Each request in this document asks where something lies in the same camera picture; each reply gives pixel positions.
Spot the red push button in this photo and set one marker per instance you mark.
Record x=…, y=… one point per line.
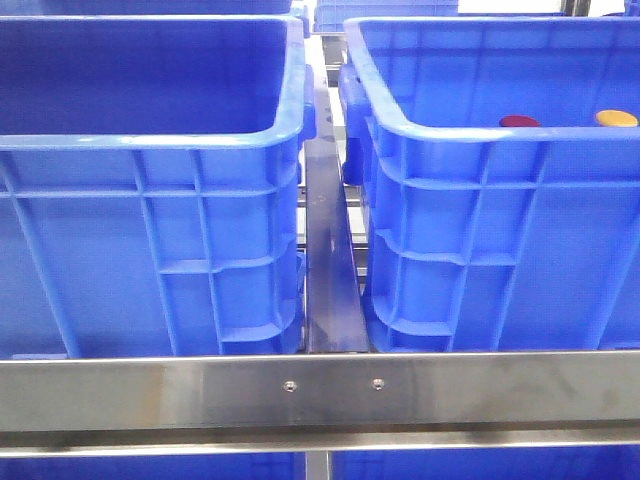
x=519, y=121

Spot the blue target crate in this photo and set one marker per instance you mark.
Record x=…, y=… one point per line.
x=484, y=238

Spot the yellow push button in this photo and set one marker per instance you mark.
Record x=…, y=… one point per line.
x=616, y=118

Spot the lower blue crate left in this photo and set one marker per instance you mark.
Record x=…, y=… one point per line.
x=223, y=466

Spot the far blue crate tall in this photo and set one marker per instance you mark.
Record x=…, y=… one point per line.
x=330, y=15

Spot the steel rack rail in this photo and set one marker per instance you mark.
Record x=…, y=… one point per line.
x=318, y=403

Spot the blue source crate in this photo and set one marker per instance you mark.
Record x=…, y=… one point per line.
x=149, y=182

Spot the lower blue crate right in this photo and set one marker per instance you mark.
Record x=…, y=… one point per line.
x=580, y=462

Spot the steel centre divider bar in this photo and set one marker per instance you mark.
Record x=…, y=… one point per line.
x=334, y=314

